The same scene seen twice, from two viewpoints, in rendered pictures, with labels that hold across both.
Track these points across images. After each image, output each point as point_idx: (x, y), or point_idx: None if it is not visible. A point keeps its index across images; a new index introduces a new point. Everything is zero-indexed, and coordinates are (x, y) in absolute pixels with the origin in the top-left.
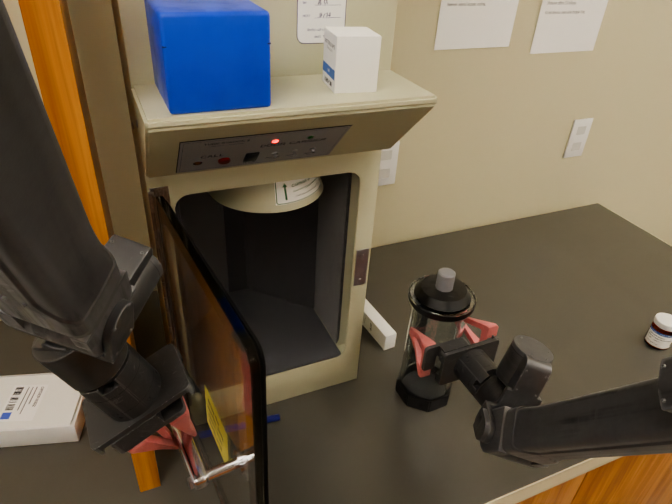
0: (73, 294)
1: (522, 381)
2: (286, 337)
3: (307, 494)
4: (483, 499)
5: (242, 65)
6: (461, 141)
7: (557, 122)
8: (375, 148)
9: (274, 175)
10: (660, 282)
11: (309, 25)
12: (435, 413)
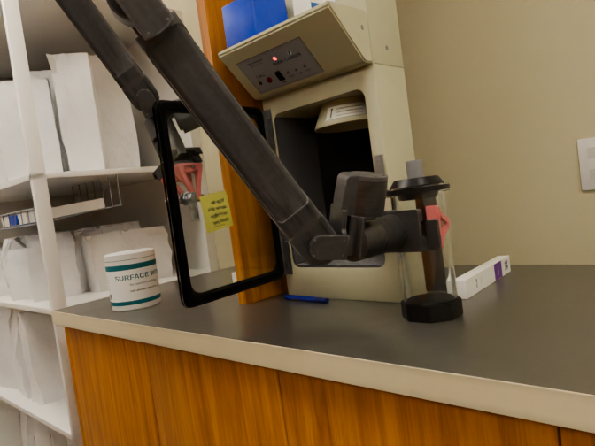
0: (112, 64)
1: (336, 192)
2: (373, 258)
3: (276, 321)
4: (341, 353)
5: (244, 18)
6: None
7: None
8: (351, 62)
9: (313, 96)
10: None
11: None
12: (413, 324)
